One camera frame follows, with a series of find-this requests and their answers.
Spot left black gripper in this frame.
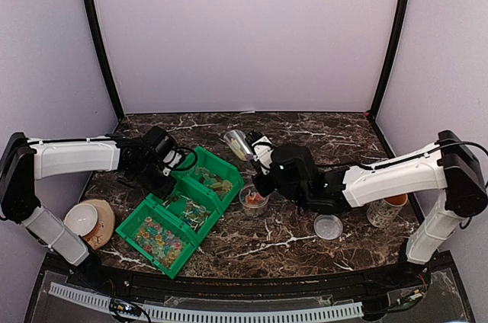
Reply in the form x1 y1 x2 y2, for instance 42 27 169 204
130 161 177 200

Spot clear plastic container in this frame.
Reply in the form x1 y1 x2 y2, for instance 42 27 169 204
239 184 269 218

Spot metal scoop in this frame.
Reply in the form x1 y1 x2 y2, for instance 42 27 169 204
223 130 255 162

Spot green three-compartment bin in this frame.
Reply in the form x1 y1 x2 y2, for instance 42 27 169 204
116 146 244 279

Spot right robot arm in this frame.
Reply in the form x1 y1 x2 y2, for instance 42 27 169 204
246 130 487 288

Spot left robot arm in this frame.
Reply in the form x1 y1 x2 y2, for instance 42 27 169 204
1 127 185 289

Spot candies in clear container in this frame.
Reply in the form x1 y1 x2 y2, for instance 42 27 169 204
244 190 266 208

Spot green yellow candies pile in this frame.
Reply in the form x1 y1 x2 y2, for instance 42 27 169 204
191 166 233 200

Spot blue mixed candies pile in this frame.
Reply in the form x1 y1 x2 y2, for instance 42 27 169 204
163 194 211 232

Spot clear plastic lid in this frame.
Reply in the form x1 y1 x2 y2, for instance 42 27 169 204
313 215 343 241

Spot white bowl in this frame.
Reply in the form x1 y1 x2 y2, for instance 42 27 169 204
63 203 98 237

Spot wooden slice coaster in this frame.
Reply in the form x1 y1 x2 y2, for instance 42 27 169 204
82 199 115 250

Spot patterned mug yellow inside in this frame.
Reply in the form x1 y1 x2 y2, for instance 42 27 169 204
367 194 408 229

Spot black front rail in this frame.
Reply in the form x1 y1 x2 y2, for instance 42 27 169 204
41 250 451 303

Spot white slotted cable duct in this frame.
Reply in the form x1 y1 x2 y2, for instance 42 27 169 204
48 281 364 323

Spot left black frame post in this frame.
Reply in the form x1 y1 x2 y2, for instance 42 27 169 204
83 0 125 121

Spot black frame post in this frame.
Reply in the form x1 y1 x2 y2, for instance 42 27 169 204
83 0 125 121
367 0 409 122

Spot right black frame post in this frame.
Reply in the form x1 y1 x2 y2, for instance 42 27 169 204
367 0 409 122

